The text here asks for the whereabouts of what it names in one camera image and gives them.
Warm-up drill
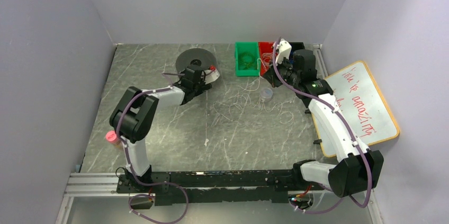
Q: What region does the black cable spool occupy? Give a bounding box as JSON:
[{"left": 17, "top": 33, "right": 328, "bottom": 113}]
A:
[{"left": 175, "top": 48, "right": 218, "bottom": 73}]

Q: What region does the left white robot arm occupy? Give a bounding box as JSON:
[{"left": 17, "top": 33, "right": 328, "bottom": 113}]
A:
[{"left": 109, "top": 65, "right": 220, "bottom": 186}]

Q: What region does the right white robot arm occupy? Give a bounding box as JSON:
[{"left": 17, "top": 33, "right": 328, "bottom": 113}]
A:
[{"left": 265, "top": 48, "right": 384, "bottom": 198}]

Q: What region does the black plastic bin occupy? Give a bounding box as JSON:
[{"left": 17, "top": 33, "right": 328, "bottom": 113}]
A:
[{"left": 290, "top": 42, "right": 305, "bottom": 52}]

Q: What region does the red plastic bin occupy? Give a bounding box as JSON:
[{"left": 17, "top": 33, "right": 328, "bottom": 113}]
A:
[{"left": 257, "top": 42, "right": 274, "bottom": 76}]

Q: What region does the clear round plastic container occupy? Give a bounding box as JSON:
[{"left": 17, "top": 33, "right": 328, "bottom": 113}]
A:
[{"left": 259, "top": 87, "right": 273, "bottom": 102}]

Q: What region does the green plastic bin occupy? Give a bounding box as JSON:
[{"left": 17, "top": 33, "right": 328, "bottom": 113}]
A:
[{"left": 235, "top": 42, "right": 260, "bottom": 77}]

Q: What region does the pink capped small bottle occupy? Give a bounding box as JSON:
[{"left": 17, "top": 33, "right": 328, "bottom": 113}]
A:
[{"left": 105, "top": 130, "right": 123, "bottom": 149}]

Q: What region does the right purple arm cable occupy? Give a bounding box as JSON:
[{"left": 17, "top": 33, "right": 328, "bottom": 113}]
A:
[{"left": 272, "top": 37, "right": 373, "bottom": 216}]

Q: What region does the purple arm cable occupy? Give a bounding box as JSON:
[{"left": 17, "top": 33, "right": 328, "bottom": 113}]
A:
[
  {"left": 272, "top": 37, "right": 373, "bottom": 216},
  {"left": 115, "top": 71, "right": 192, "bottom": 224}
]

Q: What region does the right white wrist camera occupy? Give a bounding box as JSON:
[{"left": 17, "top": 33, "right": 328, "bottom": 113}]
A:
[{"left": 275, "top": 39, "right": 292, "bottom": 64}]

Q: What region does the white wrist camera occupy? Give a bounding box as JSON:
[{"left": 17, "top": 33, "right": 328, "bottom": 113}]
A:
[
  {"left": 204, "top": 65, "right": 220, "bottom": 84},
  {"left": 275, "top": 39, "right": 292, "bottom": 64}
]

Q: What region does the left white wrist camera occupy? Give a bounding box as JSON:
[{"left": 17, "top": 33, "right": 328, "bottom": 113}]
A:
[{"left": 204, "top": 65, "right": 220, "bottom": 84}]

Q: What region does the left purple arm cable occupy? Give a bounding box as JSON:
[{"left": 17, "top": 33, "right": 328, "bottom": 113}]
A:
[{"left": 115, "top": 71, "right": 192, "bottom": 224}]

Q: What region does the green coiled cable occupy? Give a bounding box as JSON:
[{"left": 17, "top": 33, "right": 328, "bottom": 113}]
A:
[{"left": 239, "top": 51, "right": 257, "bottom": 69}]

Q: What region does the whiteboard with wooden frame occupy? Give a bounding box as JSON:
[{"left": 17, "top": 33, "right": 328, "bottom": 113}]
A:
[{"left": 325, "top": 61, "right": 400, "bottom": 146}]

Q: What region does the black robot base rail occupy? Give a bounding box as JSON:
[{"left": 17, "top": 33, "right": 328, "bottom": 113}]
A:
[{"left": 116, "top": 169, "right": 323, "bottom": 206}]

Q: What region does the aluminium extrusion frame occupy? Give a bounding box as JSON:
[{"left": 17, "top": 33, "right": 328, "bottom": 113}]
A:
[{"left": 55, "top": 173, "right": 384, "bottom": 223}]

